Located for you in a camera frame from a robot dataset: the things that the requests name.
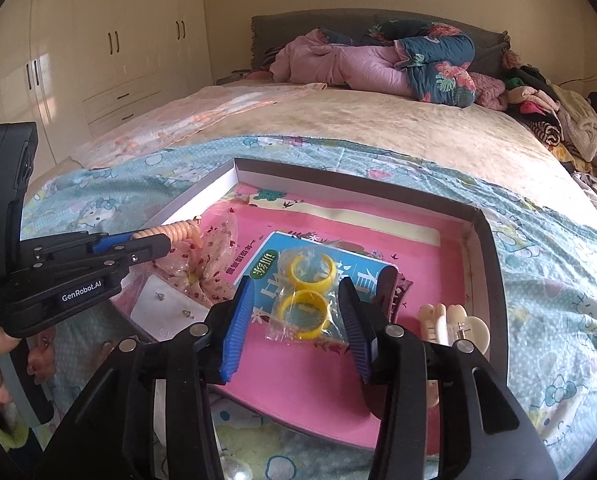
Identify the small pink hair ornament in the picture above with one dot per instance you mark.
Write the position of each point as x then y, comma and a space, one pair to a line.
42, 357

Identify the pink quilt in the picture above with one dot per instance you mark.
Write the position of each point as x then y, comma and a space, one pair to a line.
328, 62

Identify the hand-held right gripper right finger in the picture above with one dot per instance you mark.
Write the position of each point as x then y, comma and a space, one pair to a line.
354, 332

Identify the clear glass bead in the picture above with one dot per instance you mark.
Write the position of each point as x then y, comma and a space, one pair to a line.
236, 467

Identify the bedside table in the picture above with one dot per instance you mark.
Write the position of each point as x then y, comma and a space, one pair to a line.
233, 77

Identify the pile of clothes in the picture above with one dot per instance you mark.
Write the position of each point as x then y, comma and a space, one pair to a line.
553, 110

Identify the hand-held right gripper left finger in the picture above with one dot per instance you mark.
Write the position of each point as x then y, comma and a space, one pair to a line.
236, 332

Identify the pink fuzzy blanket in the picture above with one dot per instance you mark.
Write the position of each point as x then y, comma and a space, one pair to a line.
488, 92

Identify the cream built-in wardrobe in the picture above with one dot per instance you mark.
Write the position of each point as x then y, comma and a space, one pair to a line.
103, 35

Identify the blue cartoon cat bedsheet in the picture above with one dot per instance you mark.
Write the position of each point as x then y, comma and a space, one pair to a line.
553, 285

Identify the purple hair claw clip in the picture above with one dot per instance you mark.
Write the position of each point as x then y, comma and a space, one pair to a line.
396, 285

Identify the pink dotted bow scrunchie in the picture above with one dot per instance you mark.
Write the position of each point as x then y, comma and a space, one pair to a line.
213, 265

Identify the cream hair claw clip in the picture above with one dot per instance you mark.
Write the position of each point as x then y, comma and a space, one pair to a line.
458, 325

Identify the dark blue floral quilt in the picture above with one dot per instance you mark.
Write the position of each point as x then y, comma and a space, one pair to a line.
438, 70

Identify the grey bed headboard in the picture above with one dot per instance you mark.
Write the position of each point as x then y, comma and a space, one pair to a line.
273, 30

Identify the dark cardboard box pink lining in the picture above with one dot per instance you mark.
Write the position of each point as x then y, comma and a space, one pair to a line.
493, 285

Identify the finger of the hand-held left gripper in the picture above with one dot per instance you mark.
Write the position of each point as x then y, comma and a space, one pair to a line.
109, 246
151, 249

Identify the white earring card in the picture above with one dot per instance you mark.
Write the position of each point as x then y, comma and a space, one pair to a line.
163, 317

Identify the beige bedspread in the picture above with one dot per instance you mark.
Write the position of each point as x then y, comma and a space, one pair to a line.
403, 140

